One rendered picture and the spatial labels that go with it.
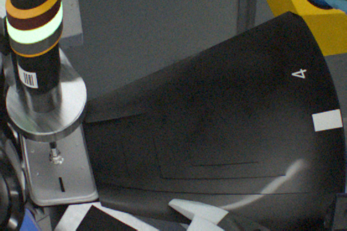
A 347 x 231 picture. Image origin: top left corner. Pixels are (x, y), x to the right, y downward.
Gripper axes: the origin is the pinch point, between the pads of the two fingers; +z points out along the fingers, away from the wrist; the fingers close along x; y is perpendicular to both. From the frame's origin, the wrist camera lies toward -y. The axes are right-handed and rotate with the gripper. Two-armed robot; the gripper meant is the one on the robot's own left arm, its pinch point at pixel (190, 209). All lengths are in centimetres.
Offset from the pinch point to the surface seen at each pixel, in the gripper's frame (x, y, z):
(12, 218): -4.2, 12.3, 8.9
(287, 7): 16.5, -34.2, 13.2
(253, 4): 68, -66, 42
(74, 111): -9.8, 2.4, 8.2
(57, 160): -1.8, 4.3, 10.7
